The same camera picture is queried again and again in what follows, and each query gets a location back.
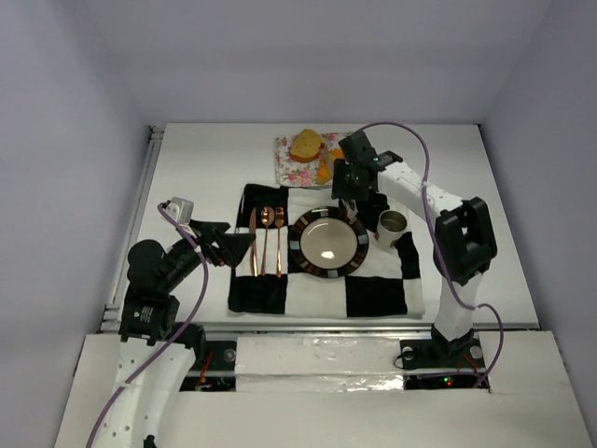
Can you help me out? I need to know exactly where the floral rectangular tray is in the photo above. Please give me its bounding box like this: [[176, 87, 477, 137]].
[[274, 132, 348, 188]]

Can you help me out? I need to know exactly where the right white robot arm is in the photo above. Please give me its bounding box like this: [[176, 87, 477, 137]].
[[332, 125, 497, 358]]

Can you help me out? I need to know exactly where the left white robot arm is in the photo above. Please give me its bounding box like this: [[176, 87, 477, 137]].
[[86, 220, 255, 447]]

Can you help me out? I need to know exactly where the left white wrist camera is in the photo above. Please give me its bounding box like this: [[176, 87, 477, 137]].
[[165, 197, 194, 226]]

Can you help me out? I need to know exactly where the copper spoon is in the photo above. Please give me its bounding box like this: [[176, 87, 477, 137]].
[[260, 206, 274, 275]]

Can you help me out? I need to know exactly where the copper fork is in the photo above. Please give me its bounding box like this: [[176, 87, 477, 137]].
[[274, 206, 284, 278]]

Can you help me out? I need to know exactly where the metal cup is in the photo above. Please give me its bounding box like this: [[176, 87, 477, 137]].
[[375, 210, 409, 247]]

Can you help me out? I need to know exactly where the vertical aluminium rail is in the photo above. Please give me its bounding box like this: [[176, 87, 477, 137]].
[[100, 125, 165, 331]]

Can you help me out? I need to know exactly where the black and white checkered cloth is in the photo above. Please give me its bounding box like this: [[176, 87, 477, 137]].
[[228, 184, 425, 319]]

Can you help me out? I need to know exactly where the purple cable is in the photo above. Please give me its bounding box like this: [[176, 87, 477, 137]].
[[86, 200, 210, 448], [354, 121, 506, 389]]

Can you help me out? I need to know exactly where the striped rim ceramic plate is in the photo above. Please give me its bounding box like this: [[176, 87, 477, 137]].
[[287, 206, 369, 279]]

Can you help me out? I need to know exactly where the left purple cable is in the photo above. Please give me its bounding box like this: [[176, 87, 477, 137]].
[[86, 200, 210, 448]]

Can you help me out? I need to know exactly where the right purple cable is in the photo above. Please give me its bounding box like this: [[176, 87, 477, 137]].
[[354, 121, 506, 389]]

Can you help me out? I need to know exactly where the yellow bread slice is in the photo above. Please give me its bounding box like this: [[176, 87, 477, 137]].
[[289, 129, 325, 163]]

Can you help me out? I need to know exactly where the copper knife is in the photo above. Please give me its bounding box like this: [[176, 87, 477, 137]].
[[249, 208, 258, 277]]

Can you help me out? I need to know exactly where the orange croissant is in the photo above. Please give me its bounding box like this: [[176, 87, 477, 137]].
[[315, 147, 344, 185]]

